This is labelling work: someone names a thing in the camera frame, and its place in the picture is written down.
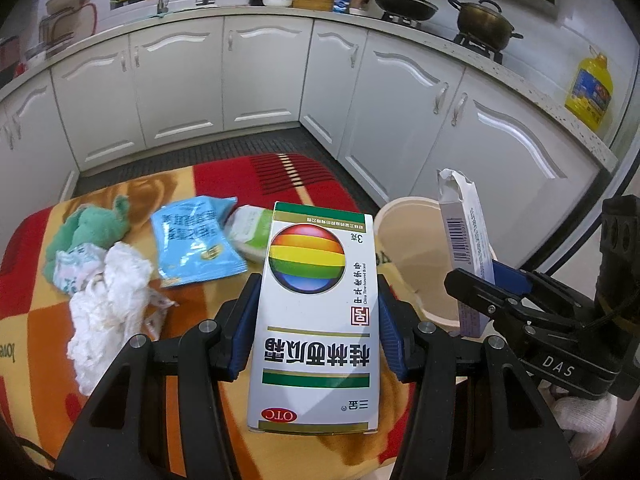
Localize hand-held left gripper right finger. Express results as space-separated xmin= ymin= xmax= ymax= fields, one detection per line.
xmin=377 ymin=274 xmax=581 ymax=480

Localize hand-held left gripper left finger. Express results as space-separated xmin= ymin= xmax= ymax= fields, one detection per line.
xmin=57 ymin=272 xmax=262 ymax=480

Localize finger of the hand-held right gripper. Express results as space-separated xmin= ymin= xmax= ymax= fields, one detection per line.
xmin=492 ymin=258 xmax=597 ymax=329
xmin=444 ymin=268 xmax=539 ymax=342

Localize white purple barcode box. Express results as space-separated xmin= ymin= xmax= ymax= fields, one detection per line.
xmin=436 ymin=167 xmax=497 ymax=339

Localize white medicine box rainbow circle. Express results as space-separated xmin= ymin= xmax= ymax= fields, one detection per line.
xmin=247 ymin=201 xmax=381 ymax=434

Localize beige trash bin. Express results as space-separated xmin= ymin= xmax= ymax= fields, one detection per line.
xmin=374 ymin=196 xmax=497 ymax=332

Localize white green packet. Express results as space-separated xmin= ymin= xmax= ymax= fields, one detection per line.
xmin=224 ymin=205 xmax=275 ymax=264

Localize blue packet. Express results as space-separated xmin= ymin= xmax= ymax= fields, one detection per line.
xmin=151 ymin=195 xmax=247 ymax=289

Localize white tissue paper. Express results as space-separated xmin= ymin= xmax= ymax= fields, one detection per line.
xmin=66 ymin=241 xmax=176 ymax=396

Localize green cloth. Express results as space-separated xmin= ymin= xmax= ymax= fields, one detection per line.
xmin=42 ymin=196 xmax=132 ymax=284

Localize person's right hand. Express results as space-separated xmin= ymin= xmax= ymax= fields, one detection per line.
xmin=552 ymin=394 xmax=619 ymax=478

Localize red yellow printed blanket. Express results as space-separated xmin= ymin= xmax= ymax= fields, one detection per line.
xmin=0 ymin=154 xmax=417 ymax=480

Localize yellow oil bottle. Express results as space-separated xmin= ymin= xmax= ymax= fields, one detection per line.
xmin=565 ymin=50 xmax=614 ymax=132

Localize speckled countertop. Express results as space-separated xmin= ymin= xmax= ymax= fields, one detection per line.
xmin=0 ymin=2 xmax=619 ymax=167

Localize gas stove burner stand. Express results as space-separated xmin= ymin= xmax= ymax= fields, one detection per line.
xmin=454 ymin=32 xmax=504 ymax=64
xmin=382 ymin=10 xmax=426 ymax=26

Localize white kitchen cabinets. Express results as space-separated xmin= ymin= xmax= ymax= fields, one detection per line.
xmin=0 ymin=12 xmax=607 ymax=232

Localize brass cooking pot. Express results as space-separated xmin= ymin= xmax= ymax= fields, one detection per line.
xmin=447 ymin=0 xmax=525 ymax=51

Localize black wok with lid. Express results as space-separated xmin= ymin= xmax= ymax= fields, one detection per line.
xmin=374 ymin=0 xmax=440 ymax=22

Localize beige ceramic pot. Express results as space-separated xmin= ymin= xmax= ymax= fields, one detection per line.
xmin=45 ymin=0 xmax=89 ymax=16

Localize wire dish rack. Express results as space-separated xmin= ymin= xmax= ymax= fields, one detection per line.
xmin=39 ymin=2 xmax=99 ymax=46

